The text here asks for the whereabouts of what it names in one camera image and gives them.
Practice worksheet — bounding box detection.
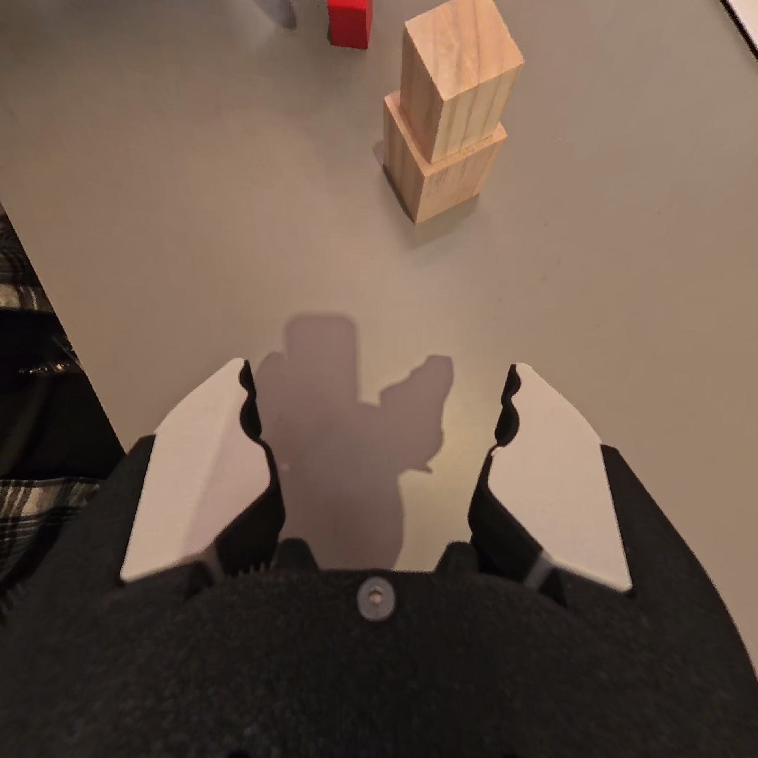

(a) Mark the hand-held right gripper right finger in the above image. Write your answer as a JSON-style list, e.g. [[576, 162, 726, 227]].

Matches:
[[468, 362, 633, 593]]

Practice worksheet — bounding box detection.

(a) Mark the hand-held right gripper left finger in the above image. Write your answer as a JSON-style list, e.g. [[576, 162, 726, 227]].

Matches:
[[120, 358, 286, 584]]

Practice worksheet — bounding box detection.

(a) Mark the large plain wooden cube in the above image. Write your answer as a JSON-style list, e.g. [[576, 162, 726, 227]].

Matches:
[[383, 93, 508, 225]]

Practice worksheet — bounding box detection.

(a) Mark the medium plain wooden cube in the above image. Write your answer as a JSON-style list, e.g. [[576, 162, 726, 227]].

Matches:
[[400, 0, 524, 163]]

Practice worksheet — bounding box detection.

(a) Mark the red wooden cube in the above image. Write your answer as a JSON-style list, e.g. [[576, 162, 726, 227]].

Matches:
[[327, 0, 372, 49]]

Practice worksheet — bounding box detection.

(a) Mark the person's plaid shirt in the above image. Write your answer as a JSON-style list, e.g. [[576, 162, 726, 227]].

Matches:
[[0, 201, 104, 593]]

